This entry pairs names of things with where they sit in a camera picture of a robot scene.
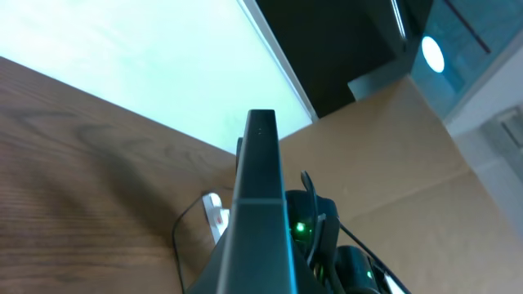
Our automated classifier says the black right camera cable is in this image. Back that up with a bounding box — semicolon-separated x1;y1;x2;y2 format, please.
337;220;412;294

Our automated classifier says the gold Samsung Galaxy smartphone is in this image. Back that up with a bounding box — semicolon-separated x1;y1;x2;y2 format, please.
217;109;297;294

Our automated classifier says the black USB charging cable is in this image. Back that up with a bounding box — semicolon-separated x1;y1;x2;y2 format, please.
171;185;234;294

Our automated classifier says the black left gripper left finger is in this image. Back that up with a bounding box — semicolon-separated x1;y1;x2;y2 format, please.
186;234;226;294

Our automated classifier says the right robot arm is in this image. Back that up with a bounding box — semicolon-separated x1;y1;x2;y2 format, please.
285;171;409;294

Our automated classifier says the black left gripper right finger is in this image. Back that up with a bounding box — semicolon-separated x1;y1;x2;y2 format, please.
292;242;327;294

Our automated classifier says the white power strip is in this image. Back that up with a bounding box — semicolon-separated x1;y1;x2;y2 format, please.
202;193;230;243

